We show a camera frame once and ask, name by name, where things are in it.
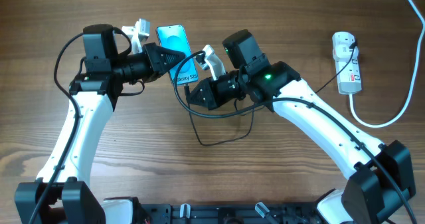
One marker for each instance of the white power strip socket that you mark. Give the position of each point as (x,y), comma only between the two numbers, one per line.
(345,54)

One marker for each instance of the teal Galaxy smartphone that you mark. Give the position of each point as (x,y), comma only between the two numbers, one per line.
(174,37)

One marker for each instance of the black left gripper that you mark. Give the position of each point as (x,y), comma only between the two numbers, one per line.
(153,54)

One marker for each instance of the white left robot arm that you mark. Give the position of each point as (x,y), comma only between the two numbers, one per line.
(61,192)

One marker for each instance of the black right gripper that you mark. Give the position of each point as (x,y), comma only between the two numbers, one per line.
(214,100)

